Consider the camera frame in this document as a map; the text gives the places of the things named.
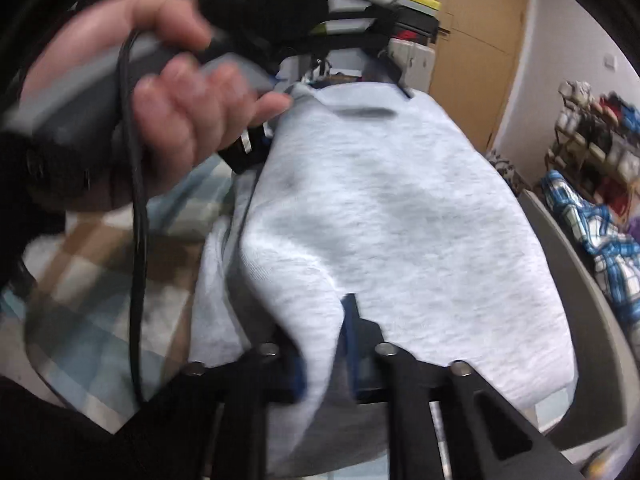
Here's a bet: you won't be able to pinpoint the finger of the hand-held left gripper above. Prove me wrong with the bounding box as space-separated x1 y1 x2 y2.
219 124 276 176
374 46 417 101

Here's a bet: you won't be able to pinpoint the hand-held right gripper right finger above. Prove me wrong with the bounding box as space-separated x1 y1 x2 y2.
341 292 587 480

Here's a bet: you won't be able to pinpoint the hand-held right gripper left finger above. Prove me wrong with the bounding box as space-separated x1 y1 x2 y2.
150 342 308 480

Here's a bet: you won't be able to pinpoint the light grey hoodie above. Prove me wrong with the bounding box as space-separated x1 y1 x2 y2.
190 82 578 478

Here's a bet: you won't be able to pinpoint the person's left hand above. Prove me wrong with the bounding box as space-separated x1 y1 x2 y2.
21 0 293 212

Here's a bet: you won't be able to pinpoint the white ribbed suitcase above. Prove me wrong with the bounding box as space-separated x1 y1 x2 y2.
390 39 434 95

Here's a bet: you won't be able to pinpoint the black stacked shoe boxes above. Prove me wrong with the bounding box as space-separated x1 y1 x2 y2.
395 7 441 43

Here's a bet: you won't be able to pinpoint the wooden door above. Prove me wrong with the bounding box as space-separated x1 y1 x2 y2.
427 0 531 153

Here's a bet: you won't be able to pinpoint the checked bed sheet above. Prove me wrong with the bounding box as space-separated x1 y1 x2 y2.
0 160 241 436

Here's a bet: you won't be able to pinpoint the shoe rack with shoes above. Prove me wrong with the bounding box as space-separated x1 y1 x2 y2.
544 79 640 221

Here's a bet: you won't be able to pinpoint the person's black garment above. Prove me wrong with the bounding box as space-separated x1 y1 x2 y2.
0 374 226 480

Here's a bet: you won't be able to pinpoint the blue plaid shirt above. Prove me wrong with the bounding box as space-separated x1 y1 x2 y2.
541 170 640 323

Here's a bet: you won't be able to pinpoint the black cable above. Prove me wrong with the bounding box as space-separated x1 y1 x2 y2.
117 30 151 406

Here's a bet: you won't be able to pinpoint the grey bed frame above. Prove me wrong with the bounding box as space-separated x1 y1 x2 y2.
517 189 632 453

